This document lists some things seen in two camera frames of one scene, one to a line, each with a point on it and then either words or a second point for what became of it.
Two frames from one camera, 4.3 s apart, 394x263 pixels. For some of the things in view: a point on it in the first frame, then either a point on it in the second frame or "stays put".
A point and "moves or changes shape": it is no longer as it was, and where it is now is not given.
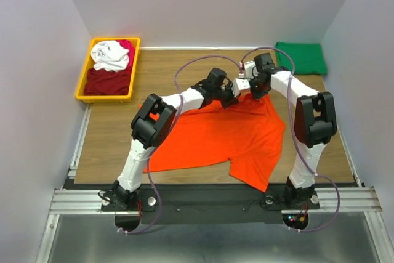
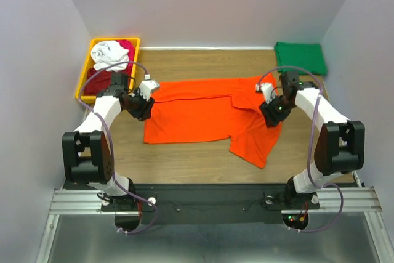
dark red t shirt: x=103 y=82 stays put
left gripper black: x=232 y=100 to x=144 y=112
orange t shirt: x=245 y=135 moves or changes shape
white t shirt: x=109 y=55 stays put
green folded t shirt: x=308 y=58 stays put
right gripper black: x=257 y=95 to x=270 y=121
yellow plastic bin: x=80 y=92 stays put
